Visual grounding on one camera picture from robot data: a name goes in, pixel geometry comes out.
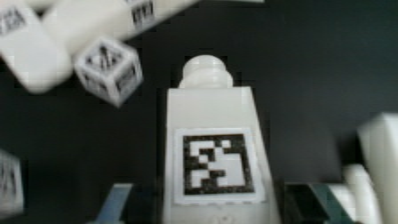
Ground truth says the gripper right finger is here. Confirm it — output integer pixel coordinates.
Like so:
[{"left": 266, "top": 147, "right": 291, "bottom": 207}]
[{"left": 284, "top": 181, "right": 360, "bottom": 224}]

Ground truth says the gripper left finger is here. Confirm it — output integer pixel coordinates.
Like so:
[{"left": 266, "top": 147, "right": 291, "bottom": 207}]
[{"left": 87, "top": 183, "right": 133, "bottom": 224}]

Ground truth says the white chair leg block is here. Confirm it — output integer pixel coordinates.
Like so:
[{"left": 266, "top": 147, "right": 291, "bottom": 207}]
[{"left": 161, "top": 55, "right": 282, "bottom": 224}]

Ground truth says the white chair seat part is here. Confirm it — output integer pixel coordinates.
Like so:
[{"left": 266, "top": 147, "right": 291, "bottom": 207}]
[{"left": 328, "top": 113, "right": 398, "bottom": 224}]

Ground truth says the white flat chair part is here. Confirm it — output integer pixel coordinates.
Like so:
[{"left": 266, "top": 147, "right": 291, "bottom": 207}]
[{"left": 42, "top": 0, "right": 200, "bottom": 50}]

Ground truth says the white tagged cube middle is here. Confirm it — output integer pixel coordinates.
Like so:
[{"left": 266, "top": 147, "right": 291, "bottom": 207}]
[{"left": 0, "top": 149, "right": 25, "bottom": 220}]

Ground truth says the white tagged cube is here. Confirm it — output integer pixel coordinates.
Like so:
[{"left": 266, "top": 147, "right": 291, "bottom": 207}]
[
  {"left": 74, "top": 37, "right": 144, "bottom": 107},
  {"left": 0, "top": 149, "right": 25, "bottom": 220}
]

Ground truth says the white tagged cube front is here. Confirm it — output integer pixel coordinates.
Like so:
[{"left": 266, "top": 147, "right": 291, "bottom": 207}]
[{"left": 74, "top": 37, "right": 144, "bottom": 107}]

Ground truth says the white leg block left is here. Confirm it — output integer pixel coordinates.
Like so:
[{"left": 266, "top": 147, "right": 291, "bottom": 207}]
[{"left": 0, "top": 0, "right": 74, "bottom": 95}]

